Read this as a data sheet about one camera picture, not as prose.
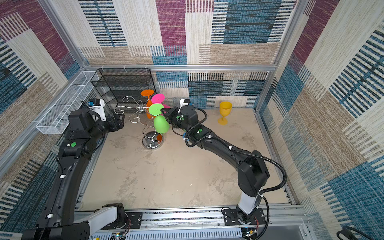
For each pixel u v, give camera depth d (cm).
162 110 73
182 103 71
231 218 73
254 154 47
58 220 37
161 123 80
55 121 70
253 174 45
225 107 102
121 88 108
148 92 87
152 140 101
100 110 60
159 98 81
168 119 67
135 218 75
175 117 66
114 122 62
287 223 73
